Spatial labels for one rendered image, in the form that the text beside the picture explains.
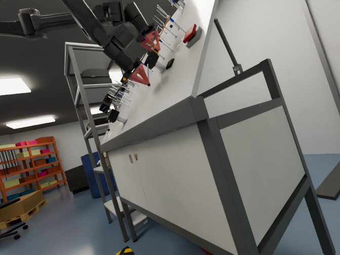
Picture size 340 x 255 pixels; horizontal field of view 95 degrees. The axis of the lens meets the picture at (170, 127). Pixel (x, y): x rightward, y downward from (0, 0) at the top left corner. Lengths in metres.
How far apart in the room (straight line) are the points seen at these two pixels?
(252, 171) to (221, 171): 0.15
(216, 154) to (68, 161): 8.32
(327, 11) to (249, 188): 2.23
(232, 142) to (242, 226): 0.22
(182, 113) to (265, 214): 0.41
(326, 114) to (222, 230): 2.14
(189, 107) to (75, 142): 8.32
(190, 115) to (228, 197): 0.24
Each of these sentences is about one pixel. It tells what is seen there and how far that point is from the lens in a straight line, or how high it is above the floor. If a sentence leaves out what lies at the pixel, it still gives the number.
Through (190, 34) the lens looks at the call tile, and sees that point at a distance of 0.61.
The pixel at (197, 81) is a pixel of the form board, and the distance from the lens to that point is 0.45.
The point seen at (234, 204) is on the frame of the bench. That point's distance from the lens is 0.49.
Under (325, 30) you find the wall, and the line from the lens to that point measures 2.51.
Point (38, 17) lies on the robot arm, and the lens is 0.96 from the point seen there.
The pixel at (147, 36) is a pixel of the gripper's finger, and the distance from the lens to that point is 0.75.
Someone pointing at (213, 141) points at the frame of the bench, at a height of 0.74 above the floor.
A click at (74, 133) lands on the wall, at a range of 8.68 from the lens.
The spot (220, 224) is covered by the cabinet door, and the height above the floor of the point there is 0.49.
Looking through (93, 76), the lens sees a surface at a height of 1.56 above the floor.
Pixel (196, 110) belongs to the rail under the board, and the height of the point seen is 0.83.
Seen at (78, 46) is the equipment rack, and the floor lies 1.83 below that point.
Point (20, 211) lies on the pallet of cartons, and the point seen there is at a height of 0.20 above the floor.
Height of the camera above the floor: 0.79
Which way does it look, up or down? 2 degrees up
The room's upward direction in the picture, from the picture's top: 17 degrees counter-clockwise
